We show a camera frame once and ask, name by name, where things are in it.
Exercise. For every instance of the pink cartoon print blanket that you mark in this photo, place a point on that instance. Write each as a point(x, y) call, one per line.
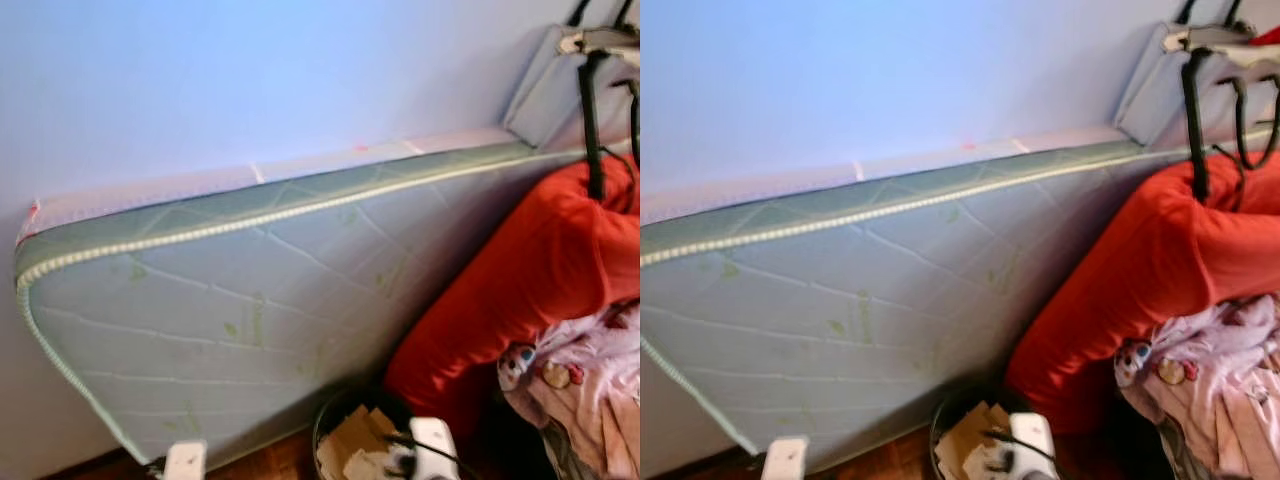
point(1210, 390)
point(590, 390)

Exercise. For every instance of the large red cushion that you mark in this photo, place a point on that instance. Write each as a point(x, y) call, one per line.
point(1140, 270)
point(520, 270)

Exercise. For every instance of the black metal stand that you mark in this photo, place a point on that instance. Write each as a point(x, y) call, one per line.
point(593, 120)
point(1193, 120)

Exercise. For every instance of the grey padded board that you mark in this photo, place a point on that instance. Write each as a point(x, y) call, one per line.
point(1150, 95)
point(545, 95)

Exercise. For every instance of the black round waste bin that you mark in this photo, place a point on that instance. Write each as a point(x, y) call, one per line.
point(330, 403)
point(945, 410)

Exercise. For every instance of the brown cardboard scraps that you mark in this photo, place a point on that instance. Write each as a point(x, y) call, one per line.
point(350, 440)
point(965, 440)

